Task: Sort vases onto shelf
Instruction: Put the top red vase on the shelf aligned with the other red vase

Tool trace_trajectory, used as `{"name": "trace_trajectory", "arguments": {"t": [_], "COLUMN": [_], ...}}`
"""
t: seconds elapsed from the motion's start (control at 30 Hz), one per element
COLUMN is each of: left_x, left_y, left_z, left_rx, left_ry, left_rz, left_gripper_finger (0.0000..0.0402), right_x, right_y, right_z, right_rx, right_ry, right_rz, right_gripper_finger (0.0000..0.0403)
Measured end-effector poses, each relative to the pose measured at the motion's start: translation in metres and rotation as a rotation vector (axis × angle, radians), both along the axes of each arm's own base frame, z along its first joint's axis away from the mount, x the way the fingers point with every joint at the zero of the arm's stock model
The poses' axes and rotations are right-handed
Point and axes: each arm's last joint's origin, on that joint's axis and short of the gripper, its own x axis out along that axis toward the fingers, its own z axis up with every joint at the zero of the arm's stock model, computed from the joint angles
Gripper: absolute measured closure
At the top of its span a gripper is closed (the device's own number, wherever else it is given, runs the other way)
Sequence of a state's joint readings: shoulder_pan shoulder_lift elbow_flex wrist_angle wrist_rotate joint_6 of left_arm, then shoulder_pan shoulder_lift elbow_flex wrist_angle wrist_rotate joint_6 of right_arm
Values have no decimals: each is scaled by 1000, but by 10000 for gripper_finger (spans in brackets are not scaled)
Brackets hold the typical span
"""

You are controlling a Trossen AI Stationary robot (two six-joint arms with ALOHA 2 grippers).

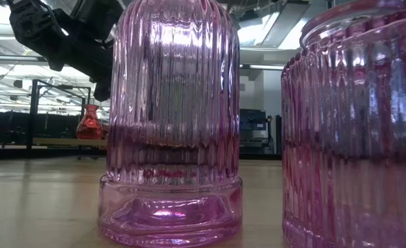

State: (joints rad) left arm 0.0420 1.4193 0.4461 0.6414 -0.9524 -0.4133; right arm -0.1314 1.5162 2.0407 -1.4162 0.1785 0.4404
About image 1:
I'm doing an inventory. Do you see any flared-neck red glass vase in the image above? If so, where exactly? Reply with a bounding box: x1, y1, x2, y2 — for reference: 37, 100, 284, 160
75, 104, 104, 141

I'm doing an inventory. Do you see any ceiling light strip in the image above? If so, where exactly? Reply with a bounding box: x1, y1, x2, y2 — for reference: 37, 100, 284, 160
247, 63, 285, 72

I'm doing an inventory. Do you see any black equipment rack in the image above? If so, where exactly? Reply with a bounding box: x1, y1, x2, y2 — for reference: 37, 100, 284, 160
240, 108, 276, 155

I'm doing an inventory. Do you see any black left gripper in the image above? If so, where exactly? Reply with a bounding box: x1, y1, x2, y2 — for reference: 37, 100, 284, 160
54, 34, 116, 103

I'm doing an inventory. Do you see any black workbench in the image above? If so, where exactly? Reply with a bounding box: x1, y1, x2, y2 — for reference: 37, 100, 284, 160
0, 110, 97, 145

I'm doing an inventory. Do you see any wooden shelf with black frame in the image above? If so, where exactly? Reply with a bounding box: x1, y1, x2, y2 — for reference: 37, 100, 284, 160
26, 78, 109, 154

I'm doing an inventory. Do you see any tall pink ribbed vase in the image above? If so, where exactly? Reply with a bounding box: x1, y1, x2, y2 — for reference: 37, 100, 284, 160
97, 0, 244, 248
281, 0, 406, 248

